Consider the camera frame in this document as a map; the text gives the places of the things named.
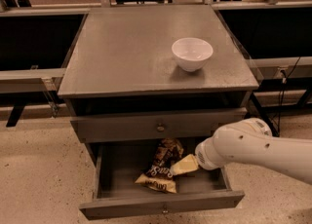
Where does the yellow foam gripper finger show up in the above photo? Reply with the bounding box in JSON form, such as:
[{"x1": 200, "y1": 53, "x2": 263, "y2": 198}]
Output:
[{"x1": 170, "y1": 154, "x2": 199, "y2": 176}]

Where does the brown sea salt chip bag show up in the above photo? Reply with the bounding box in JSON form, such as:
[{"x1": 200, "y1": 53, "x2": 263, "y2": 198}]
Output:
[{"x1": 136, "y1": 138, "x2": 183, "y2": 194}]

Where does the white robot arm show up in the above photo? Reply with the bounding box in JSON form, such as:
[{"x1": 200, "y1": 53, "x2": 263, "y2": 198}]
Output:
[{"x1": 171, "y1": 118, "x2": 312, "y2": 184}]

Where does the grey top drawer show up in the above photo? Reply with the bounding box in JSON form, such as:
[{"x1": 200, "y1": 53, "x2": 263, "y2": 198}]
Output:
[{"x1": 71, "y1": 107, "x2": 247, "y2": 143}]

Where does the brass top drawer knob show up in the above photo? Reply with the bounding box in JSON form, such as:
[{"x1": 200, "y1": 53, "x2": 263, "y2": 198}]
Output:
[{"x1": 156, "y1": 124, "x2": 165, "y2": 132}]

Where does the grey open middle drawer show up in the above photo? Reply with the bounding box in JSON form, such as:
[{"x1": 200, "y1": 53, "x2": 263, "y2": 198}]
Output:
[{"x1": 80, "y1": 140, "x2": 244, "y2": 220}]

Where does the grey wooden drawer cabinet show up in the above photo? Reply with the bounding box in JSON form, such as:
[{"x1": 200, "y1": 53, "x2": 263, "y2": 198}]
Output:
[{"x1": 58, "y1": 4, "x2": 260, "y2": 168}]

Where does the white ceramic bowl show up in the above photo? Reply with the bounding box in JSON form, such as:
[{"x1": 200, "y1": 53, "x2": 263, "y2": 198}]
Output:
[{"x1": 172, "y1": 37, "x2": 214, "y2": 72}]

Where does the black floor cable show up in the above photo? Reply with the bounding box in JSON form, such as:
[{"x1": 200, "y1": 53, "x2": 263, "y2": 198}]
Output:
[{"x1": 269, "y1": 56, "x2": 302, "y2": 134}]

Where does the grey metal railing frame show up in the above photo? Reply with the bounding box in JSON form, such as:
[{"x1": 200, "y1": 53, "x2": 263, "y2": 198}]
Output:
[{"x1": 0, "y1": 0, "x2": 312, "y2": 129}]

